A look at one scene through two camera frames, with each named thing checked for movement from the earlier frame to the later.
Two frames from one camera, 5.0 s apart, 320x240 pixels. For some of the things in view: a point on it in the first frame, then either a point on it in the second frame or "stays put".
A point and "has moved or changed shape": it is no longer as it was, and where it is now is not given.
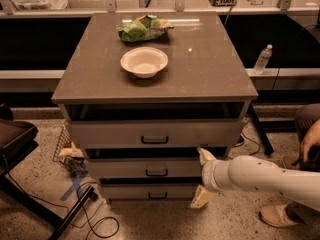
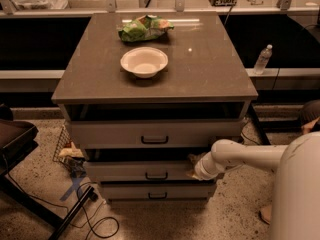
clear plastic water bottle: [262, 59] stays put
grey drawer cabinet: [144, 91] stays put
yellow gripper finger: [201, 198] -> [191, 173]
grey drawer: [144, 168] has moved or changed shape
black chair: [17, 138] stays put
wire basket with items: [69, 153] stays put
